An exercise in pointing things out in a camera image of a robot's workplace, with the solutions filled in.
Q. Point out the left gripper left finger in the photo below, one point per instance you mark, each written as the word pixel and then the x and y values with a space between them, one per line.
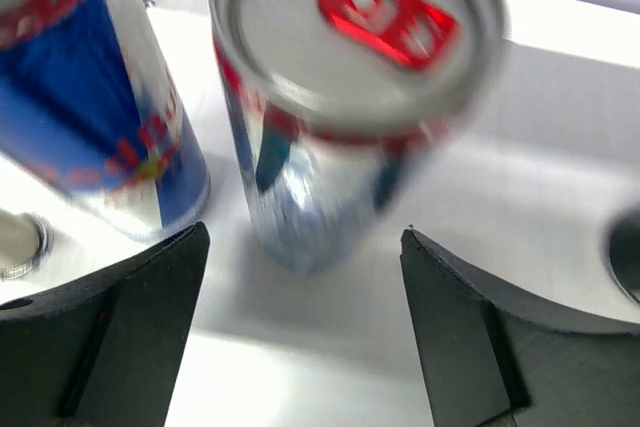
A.
pixel 106 348

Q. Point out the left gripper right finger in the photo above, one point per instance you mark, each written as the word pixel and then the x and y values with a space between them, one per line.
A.
pixel 494 354

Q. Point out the black energy can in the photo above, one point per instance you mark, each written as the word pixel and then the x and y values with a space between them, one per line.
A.
pixel 621 246

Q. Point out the blue red bull can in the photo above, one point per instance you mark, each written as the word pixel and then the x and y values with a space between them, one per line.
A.
pixel 89 107

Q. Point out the white two-tier shelf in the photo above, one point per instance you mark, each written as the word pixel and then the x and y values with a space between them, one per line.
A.
pixel 526 192

